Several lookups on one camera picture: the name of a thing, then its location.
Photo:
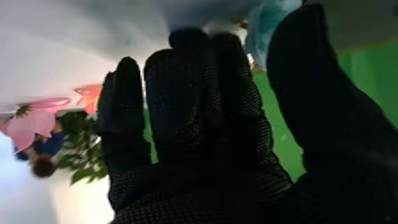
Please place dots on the light blue flower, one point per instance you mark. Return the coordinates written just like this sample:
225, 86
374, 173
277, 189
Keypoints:
268, 23

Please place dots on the orange flower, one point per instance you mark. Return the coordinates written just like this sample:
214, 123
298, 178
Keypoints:
90, 96

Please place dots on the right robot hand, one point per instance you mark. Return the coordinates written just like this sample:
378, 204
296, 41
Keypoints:
202, 150

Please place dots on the green leafy plant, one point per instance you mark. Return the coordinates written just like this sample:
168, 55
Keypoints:
83, 150

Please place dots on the pink flower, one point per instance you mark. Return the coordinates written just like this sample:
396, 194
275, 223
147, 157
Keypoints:
33, 123

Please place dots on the person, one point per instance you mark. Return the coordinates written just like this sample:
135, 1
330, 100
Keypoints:
46, 151

